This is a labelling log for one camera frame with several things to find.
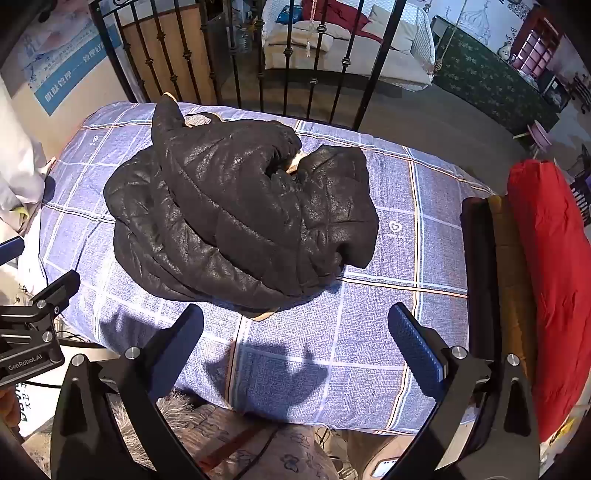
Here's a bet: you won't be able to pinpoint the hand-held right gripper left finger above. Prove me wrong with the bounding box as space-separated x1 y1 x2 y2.
50 303 207 480

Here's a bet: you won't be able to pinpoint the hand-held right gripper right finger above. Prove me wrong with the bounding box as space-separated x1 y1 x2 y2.
388 302 542 480

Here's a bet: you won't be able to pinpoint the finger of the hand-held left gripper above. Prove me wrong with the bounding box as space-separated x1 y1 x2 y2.
0 237 25 267
28 270 82 315

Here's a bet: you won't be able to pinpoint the black jacket with fleece lining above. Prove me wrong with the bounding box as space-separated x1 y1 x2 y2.
104 98 380 320

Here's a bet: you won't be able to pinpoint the grey fur trim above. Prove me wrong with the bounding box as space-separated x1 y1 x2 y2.
107 388 208 467

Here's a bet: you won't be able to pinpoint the blue plaid bed sheet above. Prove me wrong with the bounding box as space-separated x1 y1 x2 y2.
28 102 497 437

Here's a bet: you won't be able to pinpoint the smartphone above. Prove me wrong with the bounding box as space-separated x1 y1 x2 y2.
369 456 403 479

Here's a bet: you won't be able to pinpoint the person's patterned pants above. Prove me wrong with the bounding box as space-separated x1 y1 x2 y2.
182 405 340 480

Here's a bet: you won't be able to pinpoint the red folded cloth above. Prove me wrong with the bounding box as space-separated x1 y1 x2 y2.
507 159 591 445

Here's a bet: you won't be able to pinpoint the pink stool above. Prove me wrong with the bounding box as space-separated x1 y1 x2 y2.
513 120 553 158

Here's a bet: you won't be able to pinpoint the wooden panel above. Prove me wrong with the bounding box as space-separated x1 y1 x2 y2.
121 0 209 104

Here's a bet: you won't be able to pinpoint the green patterned cloth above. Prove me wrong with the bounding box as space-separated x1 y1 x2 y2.
433 16 560 136

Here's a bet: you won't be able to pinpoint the black iron bed railing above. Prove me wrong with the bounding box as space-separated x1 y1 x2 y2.
88 0 409 132

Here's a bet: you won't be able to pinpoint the white quilted sofa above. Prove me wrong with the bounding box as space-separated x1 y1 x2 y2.
262 0 437 91

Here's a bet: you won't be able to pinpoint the beige cushion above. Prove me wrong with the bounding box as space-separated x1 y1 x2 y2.
368 4 420 52

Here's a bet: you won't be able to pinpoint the dark red shelf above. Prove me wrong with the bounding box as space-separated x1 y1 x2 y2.
510 6 565 71

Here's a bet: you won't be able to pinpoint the red blanket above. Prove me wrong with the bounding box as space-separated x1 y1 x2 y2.
301 0 371 43

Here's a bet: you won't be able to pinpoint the wall poster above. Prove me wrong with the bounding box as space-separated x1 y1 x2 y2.
9 2 124 117

